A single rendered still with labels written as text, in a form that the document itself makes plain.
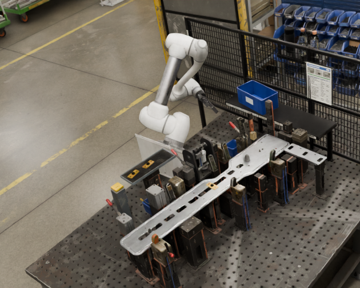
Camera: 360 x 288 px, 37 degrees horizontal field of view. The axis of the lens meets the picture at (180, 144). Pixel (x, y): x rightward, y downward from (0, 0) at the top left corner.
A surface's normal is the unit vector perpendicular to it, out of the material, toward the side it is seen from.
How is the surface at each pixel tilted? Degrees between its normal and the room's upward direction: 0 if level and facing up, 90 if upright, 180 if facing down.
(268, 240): 0
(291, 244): 0
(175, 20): 89
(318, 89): 90
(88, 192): 0
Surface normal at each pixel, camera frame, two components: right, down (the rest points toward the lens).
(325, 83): -0.73, 0.47
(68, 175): -0.16, -0.82
